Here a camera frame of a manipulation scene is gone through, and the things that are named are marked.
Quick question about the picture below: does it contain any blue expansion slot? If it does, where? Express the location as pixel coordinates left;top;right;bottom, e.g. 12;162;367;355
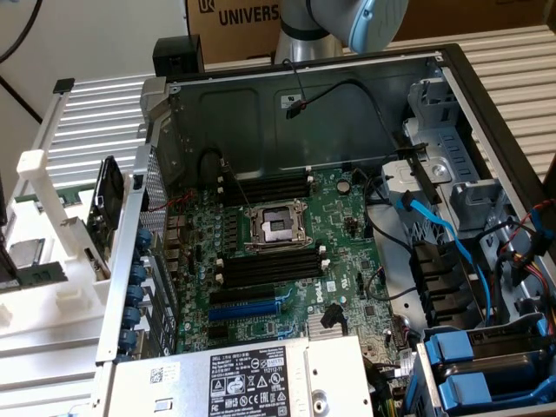
207;301;281;322

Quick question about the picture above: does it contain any open black PC case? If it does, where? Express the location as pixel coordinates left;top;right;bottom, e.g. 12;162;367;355
93;42;556;417

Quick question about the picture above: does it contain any green Dell motherboard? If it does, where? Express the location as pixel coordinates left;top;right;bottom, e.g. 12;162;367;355
162;169;419;417

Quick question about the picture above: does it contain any white parts rack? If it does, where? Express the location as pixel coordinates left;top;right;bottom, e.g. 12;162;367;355
0;149;131;339

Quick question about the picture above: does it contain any red and black thin wire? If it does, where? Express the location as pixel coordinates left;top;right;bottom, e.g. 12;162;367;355
147;190;199;214

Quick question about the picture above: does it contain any black hanging cable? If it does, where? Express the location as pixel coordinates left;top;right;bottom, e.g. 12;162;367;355
0;0;44;63

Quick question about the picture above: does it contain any socket locking lever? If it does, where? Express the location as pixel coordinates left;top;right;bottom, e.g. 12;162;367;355
220;158;253;211

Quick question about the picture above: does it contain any CPU socket with metal frame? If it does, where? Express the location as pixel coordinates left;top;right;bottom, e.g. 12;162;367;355
242;198;314;255

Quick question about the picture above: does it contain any silver CPU chip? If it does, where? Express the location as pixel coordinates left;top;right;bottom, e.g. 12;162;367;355
7;238;46;269

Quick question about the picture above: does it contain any grey power supply unit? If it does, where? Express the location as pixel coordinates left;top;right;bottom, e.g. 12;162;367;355
102;334;374;417

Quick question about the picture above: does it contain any black wire with plug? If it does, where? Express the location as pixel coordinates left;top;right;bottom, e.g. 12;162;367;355
281;58;412;153

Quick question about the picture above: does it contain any graphics card with black fan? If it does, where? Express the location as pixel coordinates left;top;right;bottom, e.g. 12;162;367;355
84;155;131;281

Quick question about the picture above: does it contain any black fan shroud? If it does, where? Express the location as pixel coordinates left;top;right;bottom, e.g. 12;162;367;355
409;241;474;328

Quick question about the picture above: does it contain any grey metal drive cage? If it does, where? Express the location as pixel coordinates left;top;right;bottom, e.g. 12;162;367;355
380;56;513;235

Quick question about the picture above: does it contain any green RAM stick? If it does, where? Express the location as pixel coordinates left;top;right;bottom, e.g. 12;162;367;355
17;261;70;288
14;184;97;209

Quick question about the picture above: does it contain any brown Universal Robots cardboard box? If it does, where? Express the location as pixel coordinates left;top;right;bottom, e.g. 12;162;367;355
185;0;547;65

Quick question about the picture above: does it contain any blue plastic disk bay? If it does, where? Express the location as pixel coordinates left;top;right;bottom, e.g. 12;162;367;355
405;316;556;417

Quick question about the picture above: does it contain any long black expansion slot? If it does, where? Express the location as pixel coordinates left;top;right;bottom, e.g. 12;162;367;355
208;286;277;306

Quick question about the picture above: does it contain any silver chipset heatsink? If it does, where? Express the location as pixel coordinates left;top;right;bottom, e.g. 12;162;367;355
308;325;354;345

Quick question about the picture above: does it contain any coloured power wire bundle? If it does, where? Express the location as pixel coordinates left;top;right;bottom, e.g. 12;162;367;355
497;198;556;331

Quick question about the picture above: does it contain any blue SATA wire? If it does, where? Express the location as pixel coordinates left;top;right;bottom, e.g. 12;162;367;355
397;190;498;322

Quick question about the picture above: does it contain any black RAM slot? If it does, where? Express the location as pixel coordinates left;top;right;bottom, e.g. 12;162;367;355
216;177;315;192
218;183;314;199
216;253;328;275
220;267;330;289
215;172;314;185
215;245;328;268
218;260;329;282

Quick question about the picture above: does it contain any black box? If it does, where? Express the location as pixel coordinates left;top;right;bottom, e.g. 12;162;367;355
153;36;205;76

